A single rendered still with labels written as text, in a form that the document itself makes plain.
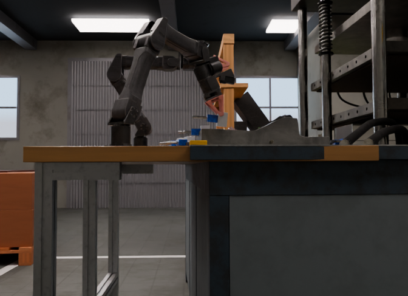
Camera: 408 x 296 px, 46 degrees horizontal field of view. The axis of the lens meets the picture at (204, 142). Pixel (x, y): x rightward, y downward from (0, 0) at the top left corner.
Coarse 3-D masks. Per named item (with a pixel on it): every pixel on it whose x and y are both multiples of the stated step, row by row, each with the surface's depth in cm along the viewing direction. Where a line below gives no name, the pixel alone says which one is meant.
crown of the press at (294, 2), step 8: (296, 0) 314; (304, 0) 306; (312, 0) 306; (336, 0) 306; (344, 0) 306; (352, 0) 306; (360, 0) 306; (368, 0) 306; (296, 8) 321; (312, 8) 321; (336, 8) 322; (344, 8) 322; (352, 8) 322; (360, 8) 322; (392, 32) 261; (400, 32) 260; (392, 40) 267; (400, 40) 267
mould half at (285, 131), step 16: (272, 128) 184; (288, 128) 185; (208, 144) 182; (224, 144) 183; (240, 144) 183; (256, 144) 184; (272, 144) 184; (288, 144) 184; (304, 144) 185; (320, 144) 185
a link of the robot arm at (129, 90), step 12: (144, 36) 158; (144, 48) 156; (144, 60) 156; (132, 72) 154; (144, 72) 156; (132, 84) 152; (144, 84) 156; (120, 96) 153; (132, 96) 150; (120, 108) 149; (120, 120) 151
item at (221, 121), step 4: (224, 112) 180; (192, 116) 182; (196, 116) 182; (200, 116) 182; (204, 116) 182; (208, 116) 180; (212, 116) 181; (216, 116) 181; (224, 116) 181; (208, 120) 180; (212, 120) 181; (216, 120) 181; (220, 120) 180; (224, 120) 181; (216, 124) 184; (220, 124) 181; (224, 124) 181
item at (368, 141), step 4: (376, 132) 163; (380, 132) 164; (384, 132) 169; (372, 136) 152; (376, 136) 155; (380, 136) 159; (364, 140) 147; (368, 140) 146; (372, 140) 146; (376, 140) 152; (364, 144) 147; (368, 144) 146; (372, 144) 146
